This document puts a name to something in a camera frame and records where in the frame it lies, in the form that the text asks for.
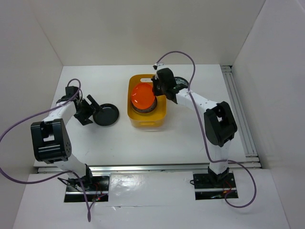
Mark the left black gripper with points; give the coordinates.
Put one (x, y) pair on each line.
(93, 107)

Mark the blue patterned plate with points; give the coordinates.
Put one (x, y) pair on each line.
(180, 80)
(146, 110)

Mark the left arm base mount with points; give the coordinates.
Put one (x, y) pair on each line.
(96, 191)

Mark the aluminium front rail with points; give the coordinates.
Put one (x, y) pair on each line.
(154, 168)

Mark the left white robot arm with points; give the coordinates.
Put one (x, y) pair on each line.
(50, 139)

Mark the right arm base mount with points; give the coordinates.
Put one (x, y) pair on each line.
(204, 189)

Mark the orange plate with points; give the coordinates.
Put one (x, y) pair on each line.
(142, 95)

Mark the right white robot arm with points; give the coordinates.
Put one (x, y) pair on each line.
(216, 121)

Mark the yellow plastic bin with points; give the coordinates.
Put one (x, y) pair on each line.
(154, 118)

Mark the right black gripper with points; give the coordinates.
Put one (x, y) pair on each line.
(155, 80)

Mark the black plate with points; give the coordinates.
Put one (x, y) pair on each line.
(106, 115)

